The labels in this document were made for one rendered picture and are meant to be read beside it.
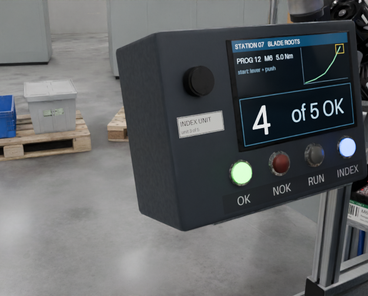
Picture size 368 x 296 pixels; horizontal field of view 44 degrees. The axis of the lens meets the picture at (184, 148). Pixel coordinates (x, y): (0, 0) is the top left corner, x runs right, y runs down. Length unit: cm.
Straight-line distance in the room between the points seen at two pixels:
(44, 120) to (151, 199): 336
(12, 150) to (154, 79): 336
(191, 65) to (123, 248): 205
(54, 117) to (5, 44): 449
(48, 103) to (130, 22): 301
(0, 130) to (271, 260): 239
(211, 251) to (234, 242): 16
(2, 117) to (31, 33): 444
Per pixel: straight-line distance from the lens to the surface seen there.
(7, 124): 382
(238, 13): 685
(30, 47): 815
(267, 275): 225
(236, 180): 45
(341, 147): 55
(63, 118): 383
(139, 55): 45
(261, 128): 47
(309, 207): 264
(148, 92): 44
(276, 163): 48
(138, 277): 221
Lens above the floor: 129
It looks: 20 degrees down
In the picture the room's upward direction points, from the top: straight up
